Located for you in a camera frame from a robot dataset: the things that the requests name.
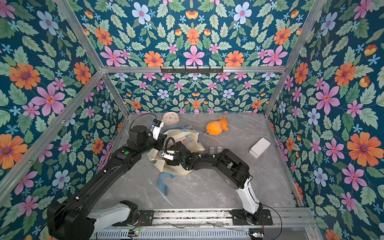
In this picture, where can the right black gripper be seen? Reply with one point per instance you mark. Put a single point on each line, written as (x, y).
(174, 153)

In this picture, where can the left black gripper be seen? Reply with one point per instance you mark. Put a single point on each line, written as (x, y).
(160, 142)

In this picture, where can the cream canvas tote bag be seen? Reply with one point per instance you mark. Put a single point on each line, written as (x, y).
(175, 136)

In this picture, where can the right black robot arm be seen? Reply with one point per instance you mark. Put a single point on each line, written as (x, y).
(234, 171)

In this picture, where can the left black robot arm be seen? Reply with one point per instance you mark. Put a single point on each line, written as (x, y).
(76, 219)

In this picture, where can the pink round alarm clock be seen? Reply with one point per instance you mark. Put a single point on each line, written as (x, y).
(171, 119)

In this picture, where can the orange plastic fish toy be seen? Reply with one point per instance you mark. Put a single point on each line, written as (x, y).
(215, 128)

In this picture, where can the white rectangular box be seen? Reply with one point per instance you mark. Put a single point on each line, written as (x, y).
(259, 148)

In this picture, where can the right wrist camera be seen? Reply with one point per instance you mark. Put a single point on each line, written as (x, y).
(167, 155)

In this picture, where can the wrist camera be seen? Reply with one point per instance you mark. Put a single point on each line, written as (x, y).
(167, 155)
(155, 128)

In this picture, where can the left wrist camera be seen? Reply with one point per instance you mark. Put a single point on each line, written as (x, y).
(155, 128)

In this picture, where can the black hook rail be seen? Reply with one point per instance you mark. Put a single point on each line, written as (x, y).
(191, 70)

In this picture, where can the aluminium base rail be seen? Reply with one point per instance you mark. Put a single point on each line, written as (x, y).
(216, 224)

